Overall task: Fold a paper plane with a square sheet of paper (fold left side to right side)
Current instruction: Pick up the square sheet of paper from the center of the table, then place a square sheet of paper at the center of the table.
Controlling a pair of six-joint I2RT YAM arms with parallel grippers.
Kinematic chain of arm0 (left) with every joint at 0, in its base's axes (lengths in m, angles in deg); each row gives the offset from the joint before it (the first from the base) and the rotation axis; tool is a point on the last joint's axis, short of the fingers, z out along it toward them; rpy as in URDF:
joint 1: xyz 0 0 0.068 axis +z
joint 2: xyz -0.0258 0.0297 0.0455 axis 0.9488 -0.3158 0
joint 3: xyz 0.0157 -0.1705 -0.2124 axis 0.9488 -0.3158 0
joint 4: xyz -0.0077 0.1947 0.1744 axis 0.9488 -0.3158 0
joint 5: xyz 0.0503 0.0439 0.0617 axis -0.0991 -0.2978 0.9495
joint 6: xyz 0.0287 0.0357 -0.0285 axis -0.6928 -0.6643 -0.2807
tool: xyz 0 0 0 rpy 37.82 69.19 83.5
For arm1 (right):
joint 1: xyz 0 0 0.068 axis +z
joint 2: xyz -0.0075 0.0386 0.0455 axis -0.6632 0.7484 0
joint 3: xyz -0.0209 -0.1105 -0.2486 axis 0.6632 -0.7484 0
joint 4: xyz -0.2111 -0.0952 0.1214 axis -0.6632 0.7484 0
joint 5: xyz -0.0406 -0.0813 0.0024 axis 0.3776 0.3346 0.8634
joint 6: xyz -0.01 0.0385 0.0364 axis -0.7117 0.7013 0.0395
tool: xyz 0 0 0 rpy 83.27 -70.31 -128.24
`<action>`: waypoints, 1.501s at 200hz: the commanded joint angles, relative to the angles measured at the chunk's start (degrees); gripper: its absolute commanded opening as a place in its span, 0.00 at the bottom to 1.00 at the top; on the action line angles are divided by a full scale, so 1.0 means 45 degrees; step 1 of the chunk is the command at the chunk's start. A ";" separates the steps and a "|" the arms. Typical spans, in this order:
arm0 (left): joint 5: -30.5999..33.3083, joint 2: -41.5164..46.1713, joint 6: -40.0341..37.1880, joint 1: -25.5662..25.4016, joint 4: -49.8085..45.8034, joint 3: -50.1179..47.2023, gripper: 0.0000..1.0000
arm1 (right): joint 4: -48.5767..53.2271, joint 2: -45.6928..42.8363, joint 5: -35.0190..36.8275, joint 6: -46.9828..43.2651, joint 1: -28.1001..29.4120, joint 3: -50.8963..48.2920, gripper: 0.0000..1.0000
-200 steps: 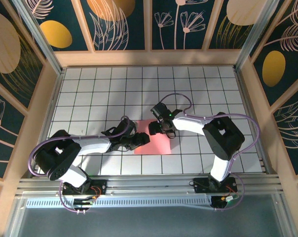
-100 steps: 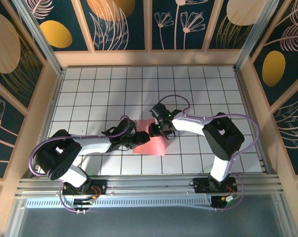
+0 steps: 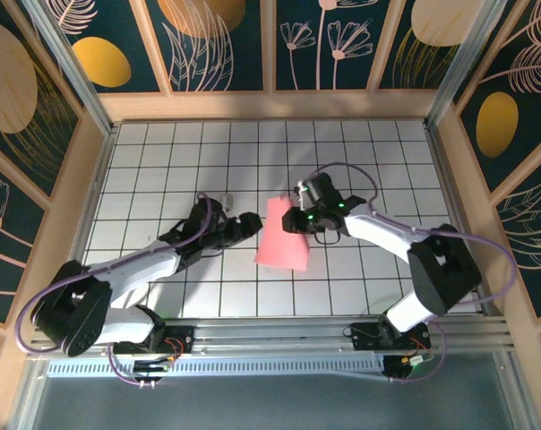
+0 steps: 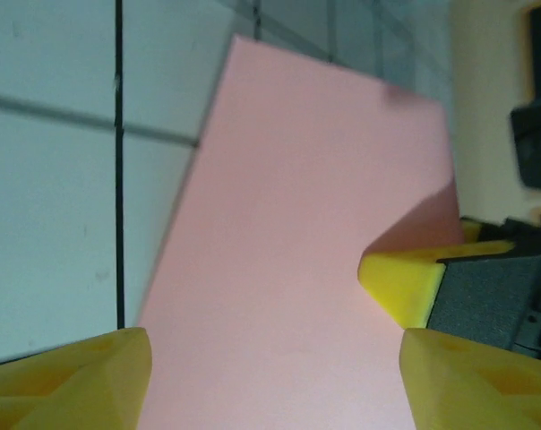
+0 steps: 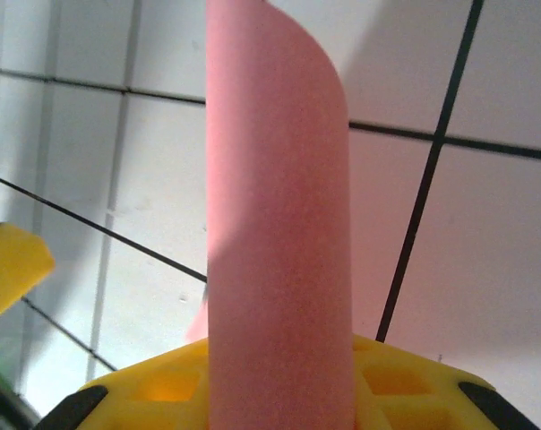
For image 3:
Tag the pink paper sheet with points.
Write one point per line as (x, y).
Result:
(277, 246)

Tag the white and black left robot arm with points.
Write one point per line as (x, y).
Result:
(131, 269)

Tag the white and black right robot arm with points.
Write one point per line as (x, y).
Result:
(378, 233)

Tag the aluminium frame rail with grooves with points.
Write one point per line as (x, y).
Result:
(275, 336)

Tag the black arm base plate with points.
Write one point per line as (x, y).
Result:
(183, 336)
(364, 338)

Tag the aluminium table side rail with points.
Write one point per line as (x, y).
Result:
(449, 188)
(84, 215)

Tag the aluminium corner post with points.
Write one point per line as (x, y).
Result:
(459, 67)
(73, 67)

